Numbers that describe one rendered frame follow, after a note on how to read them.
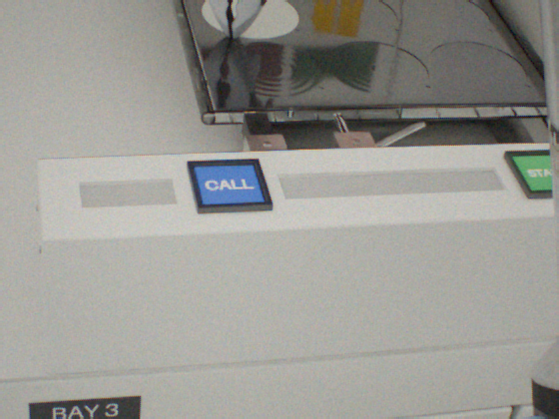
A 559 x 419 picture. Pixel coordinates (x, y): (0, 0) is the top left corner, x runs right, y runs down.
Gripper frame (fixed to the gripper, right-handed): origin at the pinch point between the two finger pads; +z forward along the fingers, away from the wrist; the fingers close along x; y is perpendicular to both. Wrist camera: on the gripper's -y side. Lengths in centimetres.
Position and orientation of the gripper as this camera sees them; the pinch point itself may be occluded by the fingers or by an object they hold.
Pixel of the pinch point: (231, 28)
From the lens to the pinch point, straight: 113.3
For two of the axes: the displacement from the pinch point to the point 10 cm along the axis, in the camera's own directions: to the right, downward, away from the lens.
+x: -9.4, -2.8, 1.7
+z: -1.2, 7.7, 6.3
